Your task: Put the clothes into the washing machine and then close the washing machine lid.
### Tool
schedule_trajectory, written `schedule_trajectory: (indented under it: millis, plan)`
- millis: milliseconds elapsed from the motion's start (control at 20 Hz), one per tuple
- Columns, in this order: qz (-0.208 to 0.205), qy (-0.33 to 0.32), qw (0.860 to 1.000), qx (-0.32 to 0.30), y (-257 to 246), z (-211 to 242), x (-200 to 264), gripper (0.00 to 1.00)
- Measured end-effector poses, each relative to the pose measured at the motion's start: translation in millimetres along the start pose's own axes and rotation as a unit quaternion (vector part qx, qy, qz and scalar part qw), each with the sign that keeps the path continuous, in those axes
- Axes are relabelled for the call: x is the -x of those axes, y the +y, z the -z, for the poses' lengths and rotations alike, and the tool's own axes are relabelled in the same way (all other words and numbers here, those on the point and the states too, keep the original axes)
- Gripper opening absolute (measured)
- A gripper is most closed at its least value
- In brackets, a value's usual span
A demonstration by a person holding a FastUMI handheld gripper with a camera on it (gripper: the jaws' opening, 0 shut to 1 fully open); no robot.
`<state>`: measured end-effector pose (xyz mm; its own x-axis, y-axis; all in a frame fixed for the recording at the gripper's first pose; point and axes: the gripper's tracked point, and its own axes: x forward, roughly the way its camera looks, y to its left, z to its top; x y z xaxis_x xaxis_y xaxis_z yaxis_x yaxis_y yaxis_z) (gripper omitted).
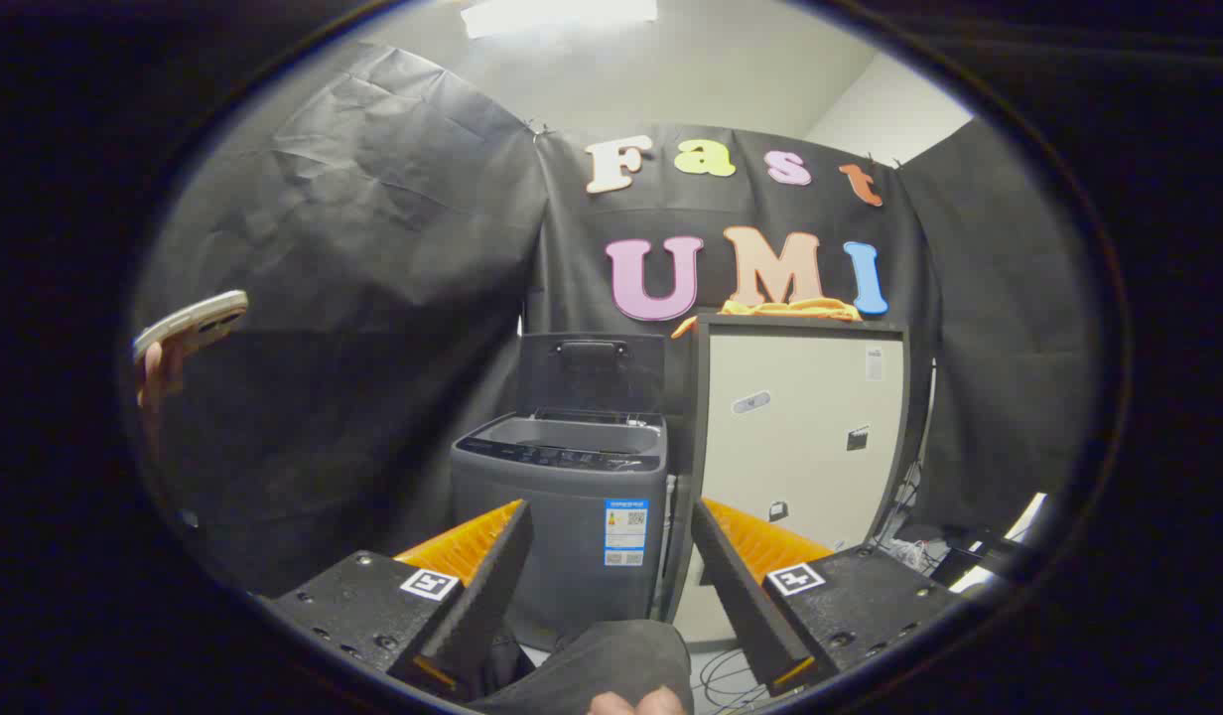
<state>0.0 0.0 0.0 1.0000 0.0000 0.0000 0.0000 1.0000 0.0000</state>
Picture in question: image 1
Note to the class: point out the grey washing machine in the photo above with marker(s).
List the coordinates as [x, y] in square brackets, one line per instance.
[562, 526]

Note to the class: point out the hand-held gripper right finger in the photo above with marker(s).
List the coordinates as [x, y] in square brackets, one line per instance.
[736, 586]

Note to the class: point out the black backdrop cloth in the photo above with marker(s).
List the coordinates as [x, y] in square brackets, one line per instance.
[373, 298]

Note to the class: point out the ceiling light panel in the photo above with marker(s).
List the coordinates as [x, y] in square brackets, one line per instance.
[557, 15]

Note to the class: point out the person's dark trouser leg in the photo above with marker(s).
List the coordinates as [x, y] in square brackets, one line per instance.
[602, 665]

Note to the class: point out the orange buttoned shirt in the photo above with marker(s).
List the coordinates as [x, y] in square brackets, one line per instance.
[790, 309]

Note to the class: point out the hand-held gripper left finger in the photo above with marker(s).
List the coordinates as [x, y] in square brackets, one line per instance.
[492, 586]

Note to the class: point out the white cabinet with dark frame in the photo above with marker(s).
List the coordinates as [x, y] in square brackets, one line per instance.
[800, 437]

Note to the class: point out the beige smartphone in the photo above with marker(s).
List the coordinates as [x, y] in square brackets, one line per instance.
[190, 323]

